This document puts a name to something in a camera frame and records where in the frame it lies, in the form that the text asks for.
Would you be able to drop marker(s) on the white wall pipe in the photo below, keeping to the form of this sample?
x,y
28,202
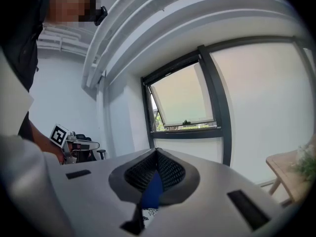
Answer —
x,y
103,120

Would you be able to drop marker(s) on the black head-worn camera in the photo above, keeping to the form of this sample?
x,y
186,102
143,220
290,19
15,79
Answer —
x,y
101,15

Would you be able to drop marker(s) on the white ceiling pipes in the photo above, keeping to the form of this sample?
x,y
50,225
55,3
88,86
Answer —
x,y
64,41

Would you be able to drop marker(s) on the person's head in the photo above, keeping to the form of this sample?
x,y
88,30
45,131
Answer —
x,y
69,6

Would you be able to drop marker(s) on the black office chair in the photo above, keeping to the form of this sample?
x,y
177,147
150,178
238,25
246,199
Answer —
x,y
85,137

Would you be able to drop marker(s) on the person's left forearm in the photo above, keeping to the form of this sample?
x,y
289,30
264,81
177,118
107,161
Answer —
x,y
42,139

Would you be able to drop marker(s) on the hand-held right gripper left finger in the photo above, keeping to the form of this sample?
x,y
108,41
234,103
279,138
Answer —
x,y
98,196

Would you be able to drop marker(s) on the open window sash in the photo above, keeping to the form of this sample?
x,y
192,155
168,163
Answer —
x,y
182,95

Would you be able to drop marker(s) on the light wooden table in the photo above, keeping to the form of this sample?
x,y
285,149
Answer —
x,y
284,171

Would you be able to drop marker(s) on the blue fabric chair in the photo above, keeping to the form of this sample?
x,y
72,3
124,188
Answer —
x,y
153,194

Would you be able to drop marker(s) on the person's black clothing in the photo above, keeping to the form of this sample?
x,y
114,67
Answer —
x,y
22,46

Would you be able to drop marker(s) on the black and white floral cushion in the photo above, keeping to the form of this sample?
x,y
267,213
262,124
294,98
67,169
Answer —
x,y
149,216

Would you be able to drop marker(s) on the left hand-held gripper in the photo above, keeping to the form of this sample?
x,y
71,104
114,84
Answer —
x,y
59,134

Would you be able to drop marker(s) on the black window frame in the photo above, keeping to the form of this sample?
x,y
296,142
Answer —
x,y
217,95

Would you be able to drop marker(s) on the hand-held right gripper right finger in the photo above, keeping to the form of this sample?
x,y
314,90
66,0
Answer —
x,y
209,201

